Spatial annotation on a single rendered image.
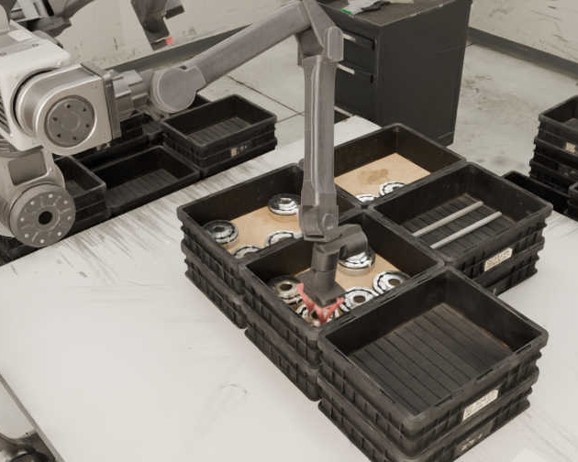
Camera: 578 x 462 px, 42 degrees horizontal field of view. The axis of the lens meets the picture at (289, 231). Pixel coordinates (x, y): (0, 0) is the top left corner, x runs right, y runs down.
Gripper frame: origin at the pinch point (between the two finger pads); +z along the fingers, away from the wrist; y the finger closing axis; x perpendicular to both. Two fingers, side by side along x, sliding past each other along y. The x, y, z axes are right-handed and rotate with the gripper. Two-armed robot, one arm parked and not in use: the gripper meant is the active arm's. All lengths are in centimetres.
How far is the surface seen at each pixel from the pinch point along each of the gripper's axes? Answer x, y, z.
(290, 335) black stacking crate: 7.2, -0.1, 3.1
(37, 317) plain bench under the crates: 47, 56, 25
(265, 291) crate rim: 9.2, 8.0, -4.4
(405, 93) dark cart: -147, 123, 30
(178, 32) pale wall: -144, 333, 79
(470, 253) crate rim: -38.6, -8.5, -8.8
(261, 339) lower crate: 7.3, 10.2, 13.3
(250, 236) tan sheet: -7.3, 38.6, 6.1
